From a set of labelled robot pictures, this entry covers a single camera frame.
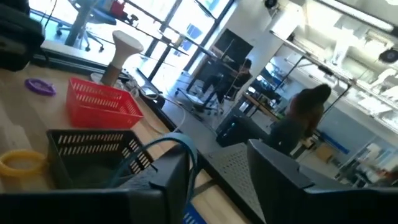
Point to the black ceiling camera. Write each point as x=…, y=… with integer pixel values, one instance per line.
x=270, y=3
x=388, y=56

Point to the yellow coil wristband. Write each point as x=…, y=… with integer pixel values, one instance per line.
x=23, y=153

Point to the blue plastic basket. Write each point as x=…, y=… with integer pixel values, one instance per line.
x=192, y=216

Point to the black computer tower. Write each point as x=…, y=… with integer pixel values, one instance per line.
x=231, y=130

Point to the person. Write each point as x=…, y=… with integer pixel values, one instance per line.
x=230, y=81
x=298, y=118

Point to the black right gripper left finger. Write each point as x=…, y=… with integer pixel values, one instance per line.
x=93, y=208

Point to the purple coil wristband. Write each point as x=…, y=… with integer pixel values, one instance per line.
x=49, y=90

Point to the black plastic basket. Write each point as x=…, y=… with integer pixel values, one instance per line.
x=81, y=174

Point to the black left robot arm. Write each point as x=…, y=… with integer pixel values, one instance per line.
x=18, y=37

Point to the blue rubber band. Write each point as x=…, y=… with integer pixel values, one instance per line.
x=174, y=136

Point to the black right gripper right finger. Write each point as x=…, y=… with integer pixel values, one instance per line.
x=311, y=205

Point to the red container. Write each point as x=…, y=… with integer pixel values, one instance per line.
x=117, y=8

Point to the red plastic basket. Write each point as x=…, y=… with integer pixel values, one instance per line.
x=102, y=116

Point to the blue office chair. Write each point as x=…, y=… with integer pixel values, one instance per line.
x=101, y=17

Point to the white mushroom lamp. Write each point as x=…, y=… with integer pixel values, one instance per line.
x=126, y=46

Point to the black computer monitor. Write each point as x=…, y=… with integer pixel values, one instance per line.
x=233, y=45

